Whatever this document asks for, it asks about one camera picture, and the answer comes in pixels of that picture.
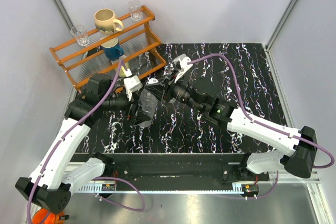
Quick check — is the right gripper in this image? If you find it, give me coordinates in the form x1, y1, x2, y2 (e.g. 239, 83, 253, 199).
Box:
145, 68, 204, 114

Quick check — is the white bottle cap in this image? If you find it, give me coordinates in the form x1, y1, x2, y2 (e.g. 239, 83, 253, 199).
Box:
147, 78, 159, 84

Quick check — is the clear plastic bottle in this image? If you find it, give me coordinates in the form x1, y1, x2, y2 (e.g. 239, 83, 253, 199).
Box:
134, 89, 158, 128

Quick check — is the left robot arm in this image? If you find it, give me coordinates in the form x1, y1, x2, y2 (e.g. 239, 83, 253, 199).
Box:
15, 73, 134, 214

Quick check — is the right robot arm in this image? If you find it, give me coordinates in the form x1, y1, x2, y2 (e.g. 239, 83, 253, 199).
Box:
145, 76, 317, 180

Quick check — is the yellow ceramic mug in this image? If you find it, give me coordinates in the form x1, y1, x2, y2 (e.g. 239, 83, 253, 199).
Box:
114, 55, 130, 78

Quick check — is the orange wooden shelf rack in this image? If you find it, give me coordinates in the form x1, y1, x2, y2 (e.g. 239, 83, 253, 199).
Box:
49, 5, 166, 92

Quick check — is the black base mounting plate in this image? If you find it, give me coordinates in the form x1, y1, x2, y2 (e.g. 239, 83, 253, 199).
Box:
71, 153, 269, 190

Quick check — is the blue ceramic mug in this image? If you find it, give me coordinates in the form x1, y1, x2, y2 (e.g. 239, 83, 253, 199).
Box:
101, 38, 124, 61

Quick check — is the clear drinking glass right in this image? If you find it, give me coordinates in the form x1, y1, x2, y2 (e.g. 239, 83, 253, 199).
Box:
128, 1, 142, 22

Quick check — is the clear drinking glass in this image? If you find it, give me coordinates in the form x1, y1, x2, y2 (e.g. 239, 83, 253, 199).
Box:
70, 25, 90, 47
128, 1, 142, 22

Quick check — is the beige ceramic mug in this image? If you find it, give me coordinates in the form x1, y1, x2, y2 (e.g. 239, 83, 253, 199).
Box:
94, 9, 124, 35

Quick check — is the clear drinking glass left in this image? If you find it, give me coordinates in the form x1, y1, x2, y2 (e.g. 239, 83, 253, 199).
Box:
70, 25, 90, 47

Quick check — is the orange cup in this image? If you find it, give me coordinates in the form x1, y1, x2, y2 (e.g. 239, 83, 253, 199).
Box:
32, 209, 70, 224

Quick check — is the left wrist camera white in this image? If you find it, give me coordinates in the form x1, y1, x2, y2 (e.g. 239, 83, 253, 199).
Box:
123, 69, 143, 101

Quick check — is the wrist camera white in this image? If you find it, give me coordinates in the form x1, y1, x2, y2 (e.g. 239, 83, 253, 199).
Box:
173, 54, 193, 83
123, 69, 143, 101

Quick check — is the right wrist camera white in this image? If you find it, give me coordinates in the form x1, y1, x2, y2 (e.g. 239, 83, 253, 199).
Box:
173, 54, 193, 83

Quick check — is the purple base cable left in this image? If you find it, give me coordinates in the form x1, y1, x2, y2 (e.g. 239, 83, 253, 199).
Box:
96, 174, 145, 212

